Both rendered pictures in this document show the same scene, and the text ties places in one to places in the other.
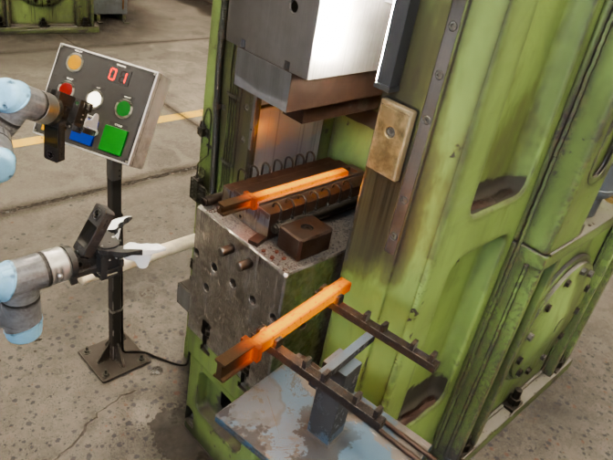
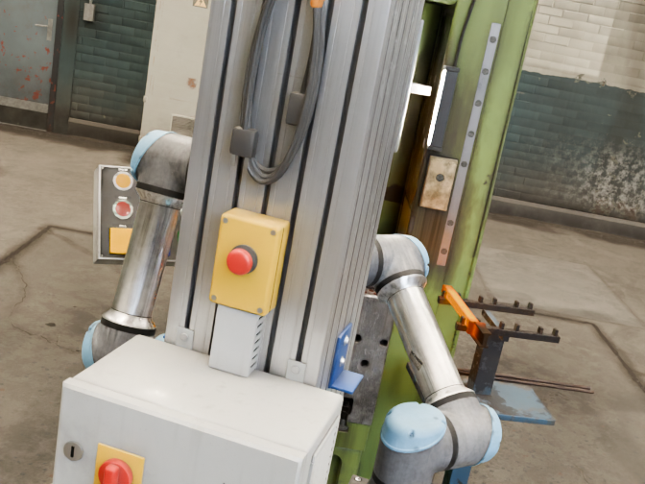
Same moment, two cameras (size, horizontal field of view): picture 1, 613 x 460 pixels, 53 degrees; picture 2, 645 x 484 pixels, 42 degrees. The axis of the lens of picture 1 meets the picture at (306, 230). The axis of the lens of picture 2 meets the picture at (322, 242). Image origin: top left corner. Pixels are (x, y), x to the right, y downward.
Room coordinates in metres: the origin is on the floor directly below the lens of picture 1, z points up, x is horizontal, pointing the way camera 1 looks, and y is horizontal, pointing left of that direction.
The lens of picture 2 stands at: (-0.44, 1.91, 1.77)
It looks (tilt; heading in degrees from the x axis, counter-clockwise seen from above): 16 degrees down; 317
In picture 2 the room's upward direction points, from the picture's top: 11 degrees clockwise
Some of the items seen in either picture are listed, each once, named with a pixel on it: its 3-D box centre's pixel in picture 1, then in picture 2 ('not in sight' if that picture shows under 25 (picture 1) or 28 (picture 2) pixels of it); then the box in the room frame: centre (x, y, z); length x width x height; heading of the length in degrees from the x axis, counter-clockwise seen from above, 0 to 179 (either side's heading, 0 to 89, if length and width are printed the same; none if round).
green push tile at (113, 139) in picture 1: (113, 141); not in sight; (1.58, 0.59, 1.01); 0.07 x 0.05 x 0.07; 74
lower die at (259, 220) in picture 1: (301, 191); not in sight; (1.58, 0.04, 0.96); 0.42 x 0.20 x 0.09; 139
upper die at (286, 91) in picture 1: (322, 70); not in sight; (1.58, 0.04, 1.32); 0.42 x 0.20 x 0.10; 139
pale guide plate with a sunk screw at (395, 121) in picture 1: (390, 140); (438, 182); (1.31, -0.15, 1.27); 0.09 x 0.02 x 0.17; 49
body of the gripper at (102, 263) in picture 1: (92, 256); not in sight; (1.07, 0.45, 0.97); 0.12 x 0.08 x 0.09; 139
